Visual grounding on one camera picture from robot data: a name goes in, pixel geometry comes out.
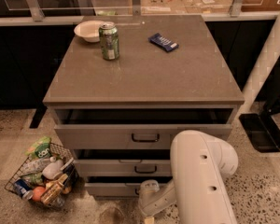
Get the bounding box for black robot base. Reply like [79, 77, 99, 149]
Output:
[239, 97, 280, 153]

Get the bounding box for dark blue snack packet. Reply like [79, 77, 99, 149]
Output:
[148, 33, 179, 52]

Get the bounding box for green soda can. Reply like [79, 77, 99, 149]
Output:
[99, 21, 119, 61]

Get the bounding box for white plastic bottle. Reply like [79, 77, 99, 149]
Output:
[42, 157, 63, 180]

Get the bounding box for white bowl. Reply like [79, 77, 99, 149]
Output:
[74, 21, 103, 43]

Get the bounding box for left cardboard box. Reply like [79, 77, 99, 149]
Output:
[141, 0, 187, 14]

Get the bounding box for clear water bottle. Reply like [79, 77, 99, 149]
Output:
[22, 157, 56, 174]

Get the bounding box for black wire basket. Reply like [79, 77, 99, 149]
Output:
[5, 143, 78, 209]

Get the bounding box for grey drawer cabinet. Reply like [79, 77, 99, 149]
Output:
[42, 14, 245, 201]

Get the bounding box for brown snack box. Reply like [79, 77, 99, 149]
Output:
[41, 174, 68, 205]

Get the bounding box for green chip bag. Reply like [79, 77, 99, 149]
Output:
[25, 136, 51, 159]

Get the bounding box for grey drawer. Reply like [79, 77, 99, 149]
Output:
[55, 108, 231, 149]
[74, 149, 171, 177]
[84, 175, 174, 198]

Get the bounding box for grey middle drawer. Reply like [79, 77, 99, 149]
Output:
[74, 149, 171, 177]

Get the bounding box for metal railing frame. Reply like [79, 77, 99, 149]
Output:
[0, 0, 280, 26]

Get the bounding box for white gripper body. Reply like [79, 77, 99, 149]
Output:
[139, 179, 160, 201]

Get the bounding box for grey bottom drawer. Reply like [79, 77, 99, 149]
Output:
[84, 175, 174, 198]

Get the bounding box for orange fruit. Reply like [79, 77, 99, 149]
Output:
[32, 187, 46, 202]

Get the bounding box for grey top drawer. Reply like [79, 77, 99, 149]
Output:
[55, 108, 231, 149]

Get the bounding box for blue soda can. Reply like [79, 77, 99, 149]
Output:
[13, 179, 34, 200]

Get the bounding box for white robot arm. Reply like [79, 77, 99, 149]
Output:
[138, 13, 280, 224]

